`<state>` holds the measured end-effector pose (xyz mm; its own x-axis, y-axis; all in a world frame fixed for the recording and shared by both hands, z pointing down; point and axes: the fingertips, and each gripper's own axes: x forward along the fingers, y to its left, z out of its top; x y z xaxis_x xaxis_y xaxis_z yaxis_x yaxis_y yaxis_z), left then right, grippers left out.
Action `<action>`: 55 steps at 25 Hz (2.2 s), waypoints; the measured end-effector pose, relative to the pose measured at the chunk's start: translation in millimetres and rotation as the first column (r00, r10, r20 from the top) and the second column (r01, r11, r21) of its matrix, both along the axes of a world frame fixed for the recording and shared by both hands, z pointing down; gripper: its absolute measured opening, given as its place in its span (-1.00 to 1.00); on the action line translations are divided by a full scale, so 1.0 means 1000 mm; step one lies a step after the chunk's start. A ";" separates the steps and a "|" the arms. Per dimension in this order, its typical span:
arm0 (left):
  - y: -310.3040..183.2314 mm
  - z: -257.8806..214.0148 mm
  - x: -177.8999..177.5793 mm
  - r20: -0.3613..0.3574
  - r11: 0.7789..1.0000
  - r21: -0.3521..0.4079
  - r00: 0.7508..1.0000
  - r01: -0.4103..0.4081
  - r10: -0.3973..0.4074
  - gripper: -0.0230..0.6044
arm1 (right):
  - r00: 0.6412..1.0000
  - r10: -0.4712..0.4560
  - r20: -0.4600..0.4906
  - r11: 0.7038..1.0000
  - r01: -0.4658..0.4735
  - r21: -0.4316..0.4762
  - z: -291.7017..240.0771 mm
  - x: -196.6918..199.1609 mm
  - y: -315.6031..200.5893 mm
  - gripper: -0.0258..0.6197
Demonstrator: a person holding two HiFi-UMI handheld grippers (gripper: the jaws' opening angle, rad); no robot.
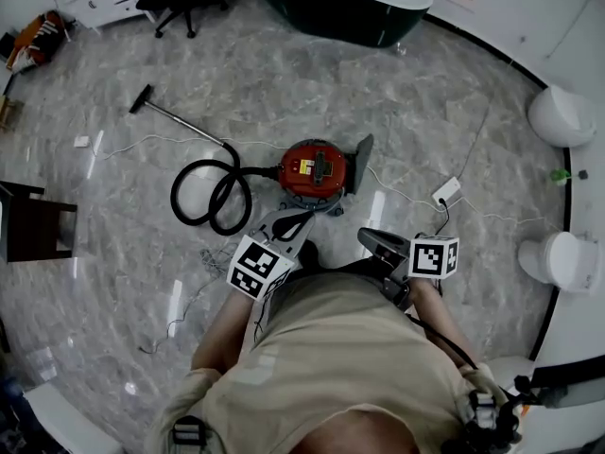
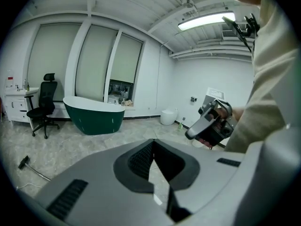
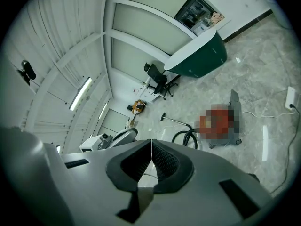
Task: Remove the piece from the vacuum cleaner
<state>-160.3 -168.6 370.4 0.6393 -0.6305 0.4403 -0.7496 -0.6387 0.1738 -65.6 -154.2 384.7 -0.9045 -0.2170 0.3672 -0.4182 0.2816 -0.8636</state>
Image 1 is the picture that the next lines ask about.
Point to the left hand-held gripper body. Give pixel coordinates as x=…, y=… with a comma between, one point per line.
x=257, y=265

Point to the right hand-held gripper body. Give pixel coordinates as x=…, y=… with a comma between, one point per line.
x=432, y=258

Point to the person's right forearm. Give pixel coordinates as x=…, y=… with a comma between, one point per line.
x=439, y=319

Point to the person's left forearm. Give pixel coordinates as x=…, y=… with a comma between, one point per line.
x=227, y=329

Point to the person's black shoe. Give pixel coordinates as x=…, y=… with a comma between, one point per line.
x=307, y=253

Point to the white power strip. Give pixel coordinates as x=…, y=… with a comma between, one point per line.
x=446, y=190

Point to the person's black trousers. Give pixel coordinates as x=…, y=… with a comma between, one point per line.
x=340, y=268

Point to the red and teal vacuum cleaner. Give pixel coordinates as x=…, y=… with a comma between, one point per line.
x=307, y=168

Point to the person's beige shirt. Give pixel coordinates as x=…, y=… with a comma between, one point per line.
x=340, y=362

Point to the white toilet with tank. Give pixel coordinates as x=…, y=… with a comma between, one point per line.
x=562, y=260

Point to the green bottle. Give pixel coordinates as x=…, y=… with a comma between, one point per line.
x=560, y=176

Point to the metal vacuum wand with nozzle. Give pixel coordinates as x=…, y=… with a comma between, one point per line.
x=179, y=121

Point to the black monitor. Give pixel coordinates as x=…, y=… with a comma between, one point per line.
x=572, y=381

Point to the white egg-shaped toilet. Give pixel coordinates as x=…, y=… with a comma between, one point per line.
x=560, y=116

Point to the white plug adapter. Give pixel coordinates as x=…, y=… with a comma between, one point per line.
x=81, y=141

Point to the dark wooden side table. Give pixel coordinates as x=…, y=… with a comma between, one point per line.
x=33, y=225

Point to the white rectangular block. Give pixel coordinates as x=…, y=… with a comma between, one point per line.
x=71, y=424

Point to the dark green bathtub white rim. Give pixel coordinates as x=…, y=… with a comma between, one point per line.
x=340, y=3

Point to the small wooden stool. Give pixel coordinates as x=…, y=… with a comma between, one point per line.
x=10, y=111

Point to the small black box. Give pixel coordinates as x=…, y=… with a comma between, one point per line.
x=7, y=44

